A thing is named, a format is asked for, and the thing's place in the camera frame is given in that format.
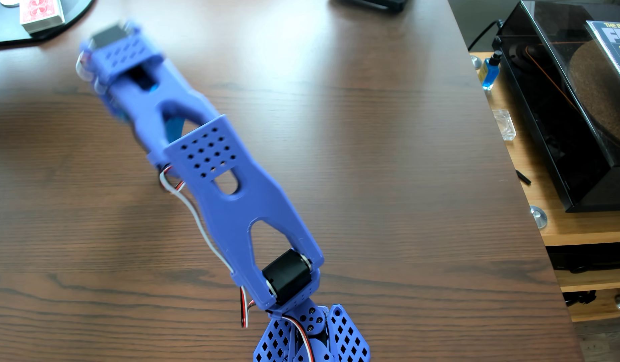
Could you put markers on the round dark desk mat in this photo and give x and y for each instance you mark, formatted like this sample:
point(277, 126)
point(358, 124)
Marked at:
point(73, 12)

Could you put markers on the blue-purple robot arm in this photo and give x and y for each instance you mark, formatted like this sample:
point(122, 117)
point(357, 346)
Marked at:
point(239, 211)

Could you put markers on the brown cork platter mat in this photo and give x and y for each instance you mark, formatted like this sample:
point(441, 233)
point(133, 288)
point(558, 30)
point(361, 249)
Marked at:
point(599, 95)

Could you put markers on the blue bottle with black cap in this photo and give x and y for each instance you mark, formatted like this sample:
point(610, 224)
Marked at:
point(489, 73)

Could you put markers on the small white object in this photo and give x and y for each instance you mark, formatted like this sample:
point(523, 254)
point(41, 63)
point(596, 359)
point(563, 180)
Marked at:
point(9, 2)

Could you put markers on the flat black device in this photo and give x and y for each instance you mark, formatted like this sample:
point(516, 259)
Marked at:
point(375, 4)

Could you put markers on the black turntable with dust cover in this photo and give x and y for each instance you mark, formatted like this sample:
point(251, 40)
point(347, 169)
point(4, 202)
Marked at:
point(551, 125)

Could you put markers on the red playing card box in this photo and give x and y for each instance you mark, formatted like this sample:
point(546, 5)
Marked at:
point(41, 14)

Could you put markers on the small black stick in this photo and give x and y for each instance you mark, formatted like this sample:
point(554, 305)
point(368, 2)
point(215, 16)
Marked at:
point(523, 177)

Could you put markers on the silver metal puck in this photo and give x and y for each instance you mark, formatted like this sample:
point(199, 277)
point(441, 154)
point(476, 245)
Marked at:
point(539, 217)
point(476, 62)

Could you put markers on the wooden shelf cabinet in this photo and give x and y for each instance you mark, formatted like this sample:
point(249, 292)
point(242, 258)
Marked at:
point(571, 229)

